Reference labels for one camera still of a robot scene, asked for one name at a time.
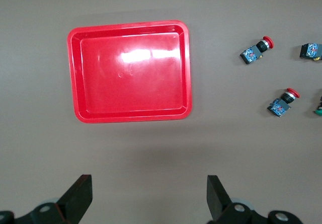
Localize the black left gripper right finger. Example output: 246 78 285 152
206 175 254 224

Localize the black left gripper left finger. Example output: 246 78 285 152
15 174 93 224

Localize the red mushroom push button switch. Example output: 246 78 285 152
267 88 301 118
239 35 275 65

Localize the red plastic tray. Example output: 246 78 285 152
66 20 193 123

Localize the green push button switch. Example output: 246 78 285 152
313 89 322 115

